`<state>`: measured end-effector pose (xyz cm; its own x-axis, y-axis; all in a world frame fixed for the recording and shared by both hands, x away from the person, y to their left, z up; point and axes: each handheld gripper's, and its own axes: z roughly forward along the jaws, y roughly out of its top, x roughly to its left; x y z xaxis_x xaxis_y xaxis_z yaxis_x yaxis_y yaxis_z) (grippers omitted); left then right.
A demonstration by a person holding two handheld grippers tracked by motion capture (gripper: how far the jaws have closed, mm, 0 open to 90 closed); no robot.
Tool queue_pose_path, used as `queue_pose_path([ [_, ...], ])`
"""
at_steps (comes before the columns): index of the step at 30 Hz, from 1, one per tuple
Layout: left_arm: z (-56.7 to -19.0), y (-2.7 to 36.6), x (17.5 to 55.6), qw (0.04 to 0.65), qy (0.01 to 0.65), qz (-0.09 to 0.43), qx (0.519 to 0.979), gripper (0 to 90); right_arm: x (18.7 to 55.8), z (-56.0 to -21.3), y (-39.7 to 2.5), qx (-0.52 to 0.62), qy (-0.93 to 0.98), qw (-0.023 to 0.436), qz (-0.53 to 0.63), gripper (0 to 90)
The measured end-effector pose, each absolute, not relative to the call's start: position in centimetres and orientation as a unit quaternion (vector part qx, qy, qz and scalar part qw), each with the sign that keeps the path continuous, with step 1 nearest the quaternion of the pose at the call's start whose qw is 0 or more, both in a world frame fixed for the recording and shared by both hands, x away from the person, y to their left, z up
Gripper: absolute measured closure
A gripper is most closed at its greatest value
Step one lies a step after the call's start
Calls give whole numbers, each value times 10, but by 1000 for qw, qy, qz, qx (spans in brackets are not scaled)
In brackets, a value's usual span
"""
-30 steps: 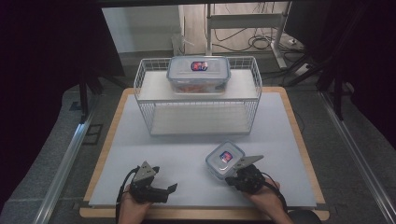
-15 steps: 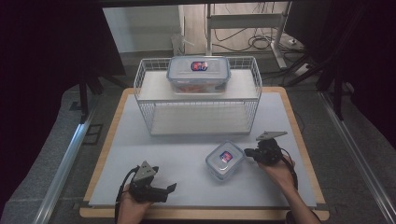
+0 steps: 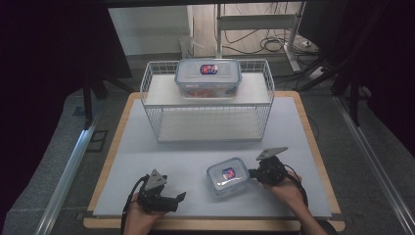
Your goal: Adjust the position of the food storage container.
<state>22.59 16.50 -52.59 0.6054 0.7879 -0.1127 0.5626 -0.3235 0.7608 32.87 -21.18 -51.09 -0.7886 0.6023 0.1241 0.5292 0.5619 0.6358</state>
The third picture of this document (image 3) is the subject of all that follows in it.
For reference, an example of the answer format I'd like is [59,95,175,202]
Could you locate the person's left hand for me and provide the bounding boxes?
[122,201,168,235]

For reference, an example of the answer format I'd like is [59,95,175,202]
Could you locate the large clear plastic food container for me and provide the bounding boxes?
[174,58,243,100]

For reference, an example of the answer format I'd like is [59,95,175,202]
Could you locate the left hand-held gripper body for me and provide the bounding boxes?
[138,168,180,213]

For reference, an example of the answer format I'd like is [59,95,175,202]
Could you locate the person's right hand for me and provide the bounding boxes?
[263,171,305,212]

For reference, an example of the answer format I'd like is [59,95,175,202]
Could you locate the white wire shelf rack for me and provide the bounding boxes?
[139,59,276,144]

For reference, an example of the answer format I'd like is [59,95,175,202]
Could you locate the black floor cables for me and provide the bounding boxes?
[223,28,320,57]

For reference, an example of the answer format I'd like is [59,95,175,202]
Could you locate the white power strip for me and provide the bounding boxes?
[307,66,326,81]

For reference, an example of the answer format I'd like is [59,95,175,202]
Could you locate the right hand-held gripper cable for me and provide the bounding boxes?
[283,164,309,210]

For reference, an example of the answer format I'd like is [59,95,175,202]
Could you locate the left hand-held gripper cable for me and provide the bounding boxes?
[120,174,150,235]

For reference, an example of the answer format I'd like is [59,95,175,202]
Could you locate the aluminium floor rail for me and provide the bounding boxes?
[335,95,415,235]
[33,125,98,235]

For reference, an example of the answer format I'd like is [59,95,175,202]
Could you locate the white metal desk frame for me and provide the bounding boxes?
[213,1,303,73]

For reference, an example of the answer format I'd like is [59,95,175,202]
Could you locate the black tripod stand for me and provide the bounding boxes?
[81,71,132,130]
[293,55,364,127]

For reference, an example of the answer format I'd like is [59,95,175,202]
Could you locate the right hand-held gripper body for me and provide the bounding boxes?
[255,146,290,187]

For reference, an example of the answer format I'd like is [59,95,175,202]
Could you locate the hand-held gripper cable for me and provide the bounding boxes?
[283,164,309,210]
[120,174,150,235]

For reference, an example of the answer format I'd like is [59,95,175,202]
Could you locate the wooden-edged white work board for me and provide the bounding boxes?
[92,96,333,219]

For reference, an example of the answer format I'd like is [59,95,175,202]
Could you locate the small clear plastic food container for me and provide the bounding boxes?
[206,157,253,198]

